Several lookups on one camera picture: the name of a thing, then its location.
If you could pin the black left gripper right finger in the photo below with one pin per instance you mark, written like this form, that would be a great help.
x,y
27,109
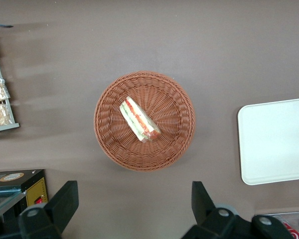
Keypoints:
x,y
209,221

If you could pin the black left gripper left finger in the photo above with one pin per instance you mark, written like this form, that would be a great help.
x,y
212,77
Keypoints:
x,y
52,216

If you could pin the blue flat strip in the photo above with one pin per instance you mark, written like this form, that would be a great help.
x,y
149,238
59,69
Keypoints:
x,y
0,25

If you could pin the round brown wicker basket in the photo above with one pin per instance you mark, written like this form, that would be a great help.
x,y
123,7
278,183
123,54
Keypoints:
x,y
169,139

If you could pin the clear acrylic bottle rack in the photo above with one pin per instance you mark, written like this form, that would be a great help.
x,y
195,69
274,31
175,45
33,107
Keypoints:
x,y
276,216

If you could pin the black food warmer yellow panel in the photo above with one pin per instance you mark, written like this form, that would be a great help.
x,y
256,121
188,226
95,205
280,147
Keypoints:
x,y
35,189

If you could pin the cream plastic serving tray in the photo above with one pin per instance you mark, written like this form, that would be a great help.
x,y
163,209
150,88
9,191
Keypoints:
x,y
274,142

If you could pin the plastic-wrapped triangle sandwich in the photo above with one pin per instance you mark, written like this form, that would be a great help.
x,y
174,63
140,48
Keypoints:
x,y
139,119

